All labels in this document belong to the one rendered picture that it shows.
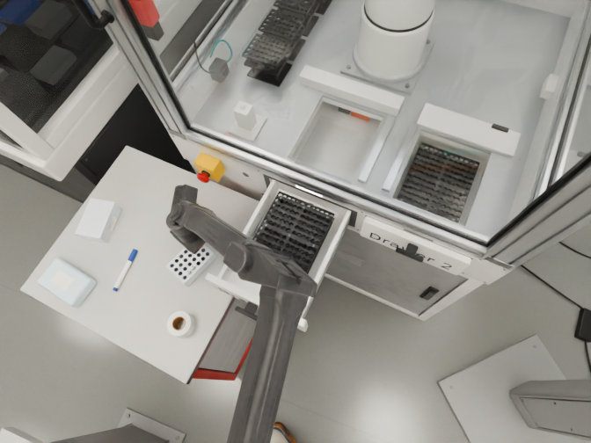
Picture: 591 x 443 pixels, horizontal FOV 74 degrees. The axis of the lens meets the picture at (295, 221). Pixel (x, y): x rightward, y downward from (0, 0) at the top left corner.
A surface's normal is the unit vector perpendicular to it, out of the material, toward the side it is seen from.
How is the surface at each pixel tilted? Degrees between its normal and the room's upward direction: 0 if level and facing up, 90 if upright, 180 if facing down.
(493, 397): 3
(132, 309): 0
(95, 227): 0
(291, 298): 46
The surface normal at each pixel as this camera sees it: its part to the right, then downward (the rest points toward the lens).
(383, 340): -0.07, -0.38
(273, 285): -0.76, -0.29
